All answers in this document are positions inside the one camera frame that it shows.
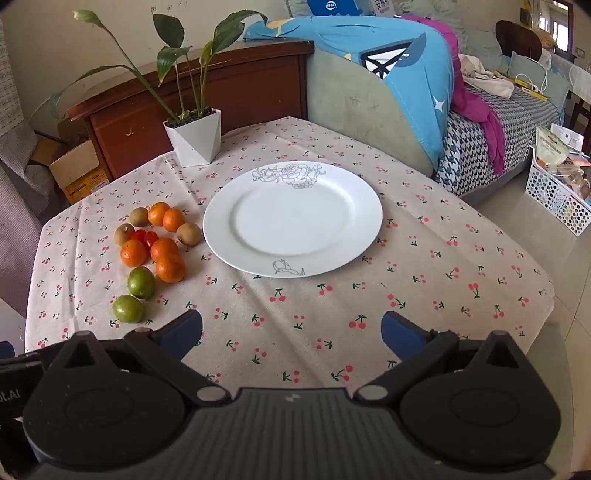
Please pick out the magenta cloth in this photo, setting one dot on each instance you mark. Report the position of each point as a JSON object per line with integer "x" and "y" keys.
{"x": 475, "y": 110}

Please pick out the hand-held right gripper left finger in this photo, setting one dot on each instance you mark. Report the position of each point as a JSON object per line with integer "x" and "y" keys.
{"x": 182, "y": 330}

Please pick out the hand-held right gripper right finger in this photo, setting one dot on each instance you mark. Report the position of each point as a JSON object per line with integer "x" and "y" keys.
{"x": 401, "y": 332}

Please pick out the snack packets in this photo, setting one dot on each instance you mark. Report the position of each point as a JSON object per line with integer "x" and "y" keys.
{"x": 563, "y": 157}

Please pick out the green jujube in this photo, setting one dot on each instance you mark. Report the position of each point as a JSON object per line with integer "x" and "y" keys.
{"x": 128, "y": 308}
{"x": 140, "y": 282}

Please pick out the checked grey cloth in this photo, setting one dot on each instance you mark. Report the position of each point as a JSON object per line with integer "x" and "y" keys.
{"x": 18, "y": 207}

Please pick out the cherry print tablecloth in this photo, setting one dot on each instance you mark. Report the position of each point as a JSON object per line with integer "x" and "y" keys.
{"x": 323, "y": 314}

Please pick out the orange mandarin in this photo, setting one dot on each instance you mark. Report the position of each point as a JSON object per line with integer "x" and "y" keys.
{"x": 174, "y": 219}
{"x": 164, "y": 249}
{"x": 134, "y": 253}
{"x": 170, "y": 268}
{"x": 158, "y": 213}

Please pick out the white plate with line drawing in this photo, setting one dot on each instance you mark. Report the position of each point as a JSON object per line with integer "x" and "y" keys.
{"x": 286, "y": 221}

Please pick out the dark wooden chair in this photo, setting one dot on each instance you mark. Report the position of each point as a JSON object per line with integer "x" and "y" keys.
{"x": 517, "y": 39}

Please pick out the houndstooth sofa cover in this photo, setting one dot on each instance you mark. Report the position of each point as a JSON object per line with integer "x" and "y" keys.
{"x": 517, "y": 120}

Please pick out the cardboard box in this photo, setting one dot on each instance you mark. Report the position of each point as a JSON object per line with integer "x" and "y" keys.
{"x": 76, "y": 170}

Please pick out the cream cloth bag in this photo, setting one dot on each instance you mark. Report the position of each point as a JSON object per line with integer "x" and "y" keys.
{"x": 485, "y": 74}

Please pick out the blue printed blanket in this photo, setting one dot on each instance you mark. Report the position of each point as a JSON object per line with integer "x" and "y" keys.
{"x": 406, "y": 83}

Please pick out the red cherry tomato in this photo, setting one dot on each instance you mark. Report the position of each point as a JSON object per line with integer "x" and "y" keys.
{"x": 137, "y": 236}
{"x": 151, "y": 239}

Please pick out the blue box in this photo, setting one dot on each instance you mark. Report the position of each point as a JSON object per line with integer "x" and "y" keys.
{"x": 332, "y": 7}

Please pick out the light blue cushion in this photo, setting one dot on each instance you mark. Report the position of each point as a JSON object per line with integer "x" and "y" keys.
{"x": 554, "y": 87}

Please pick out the wooden cabinet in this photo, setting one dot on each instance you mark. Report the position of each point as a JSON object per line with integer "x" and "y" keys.
{"x": 258, "y": 87}

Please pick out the green plant in white pot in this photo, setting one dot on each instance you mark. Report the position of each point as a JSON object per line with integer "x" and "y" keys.
{"x": 194, "y": 138}

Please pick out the white perforated basket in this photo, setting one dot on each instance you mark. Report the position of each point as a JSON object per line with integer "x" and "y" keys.
{"x": 554, "y": 198}

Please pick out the brown kiwi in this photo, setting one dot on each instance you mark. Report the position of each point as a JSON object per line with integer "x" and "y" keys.
{"x": 138, "y": 217}
{"x": 124, "y": 234}
{"x": 189, "y": 234}

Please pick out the grey-green sofa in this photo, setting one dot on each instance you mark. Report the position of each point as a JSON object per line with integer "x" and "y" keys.
{"x": 351, "y": 101}

